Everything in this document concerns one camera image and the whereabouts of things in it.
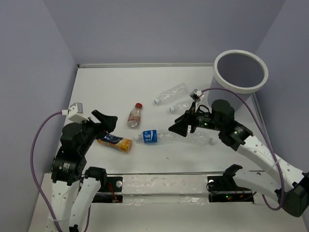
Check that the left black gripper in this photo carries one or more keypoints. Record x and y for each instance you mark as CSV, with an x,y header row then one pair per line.
x,y
108,123

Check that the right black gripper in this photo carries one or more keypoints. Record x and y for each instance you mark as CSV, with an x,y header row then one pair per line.
x,y
189,118

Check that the small red cap bottle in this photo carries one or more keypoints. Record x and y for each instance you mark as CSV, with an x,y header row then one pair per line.
x,y
135,116

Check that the orange juice bottle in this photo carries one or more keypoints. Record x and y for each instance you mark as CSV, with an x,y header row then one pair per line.
x,y
119,143

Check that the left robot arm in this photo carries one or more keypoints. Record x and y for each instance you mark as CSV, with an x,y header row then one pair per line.
x,y
74,187

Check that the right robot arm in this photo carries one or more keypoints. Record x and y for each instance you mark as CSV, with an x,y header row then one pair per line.
x,y
281,182

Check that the clear bottle near bin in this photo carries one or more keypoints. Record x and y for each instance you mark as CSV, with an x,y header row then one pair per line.
x,y
180,106

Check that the grey round bin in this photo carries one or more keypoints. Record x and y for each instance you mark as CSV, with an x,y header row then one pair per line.
x,y
237,74

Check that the crushed clear bottle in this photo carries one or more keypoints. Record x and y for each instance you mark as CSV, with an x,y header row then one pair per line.
x,y
198,138

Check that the clear bottle far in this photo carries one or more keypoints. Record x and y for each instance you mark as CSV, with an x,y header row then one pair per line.
x,y
172,94

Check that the blue label clear bottle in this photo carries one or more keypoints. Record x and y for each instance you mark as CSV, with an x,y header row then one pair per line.
x,y
155,137

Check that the white foam front panel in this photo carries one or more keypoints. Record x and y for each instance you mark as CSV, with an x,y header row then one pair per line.
x,y
164,184

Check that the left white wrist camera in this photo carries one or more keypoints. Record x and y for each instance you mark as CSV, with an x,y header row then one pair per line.
x,y
76,113

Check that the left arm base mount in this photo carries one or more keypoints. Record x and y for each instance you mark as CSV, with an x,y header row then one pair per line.
x,y
111,192

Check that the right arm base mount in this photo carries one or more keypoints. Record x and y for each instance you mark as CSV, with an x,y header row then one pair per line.
x,y
224,190

